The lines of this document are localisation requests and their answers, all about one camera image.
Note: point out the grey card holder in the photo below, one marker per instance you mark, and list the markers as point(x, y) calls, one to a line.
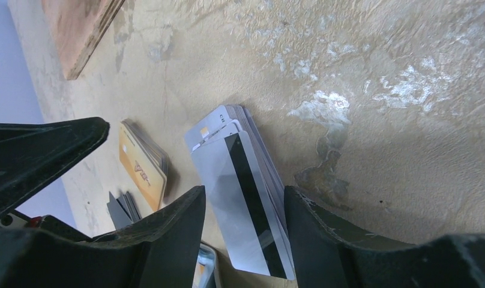
point(206, 273)

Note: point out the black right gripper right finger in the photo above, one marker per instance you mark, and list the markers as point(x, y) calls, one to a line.
point(329, 251)

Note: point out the orange credit card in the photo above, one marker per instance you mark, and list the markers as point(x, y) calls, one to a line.
point(145, 161)

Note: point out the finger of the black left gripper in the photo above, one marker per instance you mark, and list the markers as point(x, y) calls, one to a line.
point(34, 155)

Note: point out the black credit card stack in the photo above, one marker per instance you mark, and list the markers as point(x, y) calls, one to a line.
point(123, 210)

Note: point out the single silver credit card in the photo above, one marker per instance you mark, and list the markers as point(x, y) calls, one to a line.
point(236, 190)

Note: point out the brown wooden board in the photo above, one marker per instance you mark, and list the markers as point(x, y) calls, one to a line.
point(76, 27)

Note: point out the silver white credit card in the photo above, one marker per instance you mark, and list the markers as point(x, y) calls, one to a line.
point(210, 127)

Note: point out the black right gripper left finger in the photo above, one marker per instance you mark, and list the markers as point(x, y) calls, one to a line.
point(160, 250)

